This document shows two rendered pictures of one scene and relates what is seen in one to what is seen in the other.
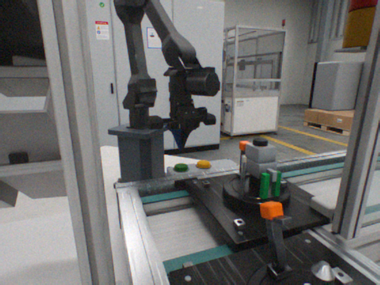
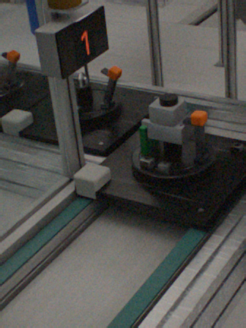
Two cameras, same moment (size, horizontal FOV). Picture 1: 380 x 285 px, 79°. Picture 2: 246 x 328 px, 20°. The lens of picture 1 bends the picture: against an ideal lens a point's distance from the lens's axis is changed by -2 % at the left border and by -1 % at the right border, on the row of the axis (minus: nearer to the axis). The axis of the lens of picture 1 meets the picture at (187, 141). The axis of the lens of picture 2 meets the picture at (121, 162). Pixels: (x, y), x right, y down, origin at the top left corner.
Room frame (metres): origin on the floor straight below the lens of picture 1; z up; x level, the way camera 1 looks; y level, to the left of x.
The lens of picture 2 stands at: (1.23, -0.78, 1.57)
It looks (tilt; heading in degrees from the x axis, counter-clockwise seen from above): 31 degrees down; 146
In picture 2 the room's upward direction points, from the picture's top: 7 degrees counter-clockwise
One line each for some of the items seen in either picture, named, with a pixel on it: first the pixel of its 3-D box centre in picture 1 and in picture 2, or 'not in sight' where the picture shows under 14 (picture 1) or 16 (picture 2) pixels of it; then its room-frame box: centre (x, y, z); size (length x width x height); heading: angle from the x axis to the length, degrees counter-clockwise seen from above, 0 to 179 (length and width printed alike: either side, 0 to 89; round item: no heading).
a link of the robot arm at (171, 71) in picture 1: (180, 81); not in sight; (0.62, 0.02, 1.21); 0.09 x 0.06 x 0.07; 50
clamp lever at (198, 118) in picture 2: (245, 159); (195, 133); (0.50, -0.13, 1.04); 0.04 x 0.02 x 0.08; 20
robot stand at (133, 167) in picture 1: (142, 156); not in sight; (0.74, 0.15, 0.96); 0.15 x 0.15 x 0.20; 66
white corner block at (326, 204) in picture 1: (327, 209); (92, 181); (0.40, -0.27, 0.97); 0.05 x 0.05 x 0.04; 20
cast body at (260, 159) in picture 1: (262, 157); (164, 116); (0.45, -0.15, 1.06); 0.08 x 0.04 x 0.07; 20
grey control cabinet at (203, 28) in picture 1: (193, 81); not in sight; (3.87, -0.08, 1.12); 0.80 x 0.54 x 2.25; 111
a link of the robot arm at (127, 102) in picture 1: (140, 98); not in sight; (0.74, 0.15, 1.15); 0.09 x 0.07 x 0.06; 140
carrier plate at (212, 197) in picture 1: (254, 198); (174, 169); (0.46, -0.15, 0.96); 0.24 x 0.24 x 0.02; 20
